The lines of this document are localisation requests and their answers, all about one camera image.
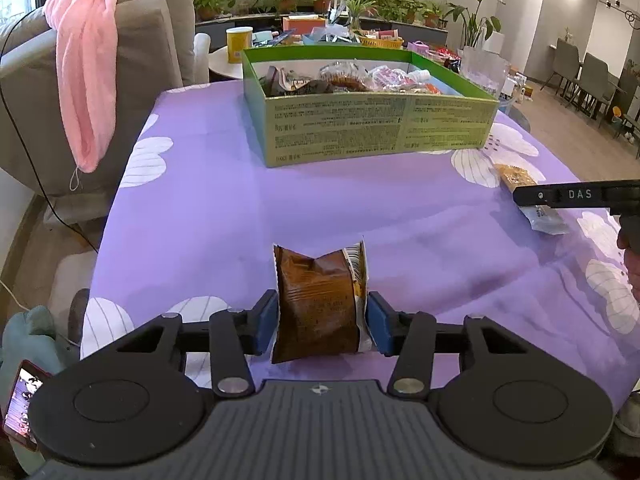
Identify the pink towel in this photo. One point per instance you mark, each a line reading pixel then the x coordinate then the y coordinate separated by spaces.
pixel 85 85

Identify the white chair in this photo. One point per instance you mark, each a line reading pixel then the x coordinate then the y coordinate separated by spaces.
pixel 201 57

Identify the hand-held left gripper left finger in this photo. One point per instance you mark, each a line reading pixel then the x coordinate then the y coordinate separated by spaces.
pixel 265 325

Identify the red smartphone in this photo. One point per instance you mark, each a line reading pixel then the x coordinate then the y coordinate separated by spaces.
pixel 22 405

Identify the yellow can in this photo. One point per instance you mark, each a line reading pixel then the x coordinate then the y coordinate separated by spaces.
pixel 239 47

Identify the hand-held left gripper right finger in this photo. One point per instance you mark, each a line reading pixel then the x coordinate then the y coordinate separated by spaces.
pixel 377 330

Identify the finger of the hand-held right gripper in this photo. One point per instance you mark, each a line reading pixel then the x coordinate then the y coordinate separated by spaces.
pixel 532 196

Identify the grey dining chair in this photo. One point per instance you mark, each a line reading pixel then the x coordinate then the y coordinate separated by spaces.
pixel 565 62
pixel 627 92
pixel 592 80

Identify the teal cloth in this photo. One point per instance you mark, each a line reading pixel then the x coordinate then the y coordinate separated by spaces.
pixel 35 332

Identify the brown snack packet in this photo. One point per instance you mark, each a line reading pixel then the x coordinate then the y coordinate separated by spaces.
pixel 315 310

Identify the orange box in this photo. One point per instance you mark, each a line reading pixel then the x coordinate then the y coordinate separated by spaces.
pixel 300 24

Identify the tan biscuit packet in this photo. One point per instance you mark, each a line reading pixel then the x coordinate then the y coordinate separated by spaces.
pixel 515 177

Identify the grey television cabinet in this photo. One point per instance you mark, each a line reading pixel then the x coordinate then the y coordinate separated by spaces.
pixel 430 35

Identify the person's right hand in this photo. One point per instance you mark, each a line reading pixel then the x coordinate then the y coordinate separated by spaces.
pixel 634 270

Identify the white coffee table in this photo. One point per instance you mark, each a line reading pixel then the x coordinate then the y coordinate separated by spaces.
pixel 222 69

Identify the purple floral tablecloth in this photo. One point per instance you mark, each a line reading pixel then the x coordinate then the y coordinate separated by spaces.
pixel 225 220

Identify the clear glass mug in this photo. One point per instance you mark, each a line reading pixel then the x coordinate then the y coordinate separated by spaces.
pixel 482 75

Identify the yellow basket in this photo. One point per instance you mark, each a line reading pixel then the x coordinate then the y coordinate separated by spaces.
pixel 380 42

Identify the grey sofa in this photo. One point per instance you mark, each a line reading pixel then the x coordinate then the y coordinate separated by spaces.
pixel 145 45

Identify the spider plant in vase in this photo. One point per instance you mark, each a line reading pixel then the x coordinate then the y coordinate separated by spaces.
pixel 357 5

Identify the pink box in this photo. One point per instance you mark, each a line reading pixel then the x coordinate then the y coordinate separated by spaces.
pixel 417 46

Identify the pile of assorted snack packets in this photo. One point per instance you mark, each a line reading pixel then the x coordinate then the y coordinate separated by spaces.
pixel 345 80

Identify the green cardboard box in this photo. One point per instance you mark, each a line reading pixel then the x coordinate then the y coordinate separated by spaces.
pixel 350 130

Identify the tall leafy floor plant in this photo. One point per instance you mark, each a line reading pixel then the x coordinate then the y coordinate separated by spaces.
pixel 475 22

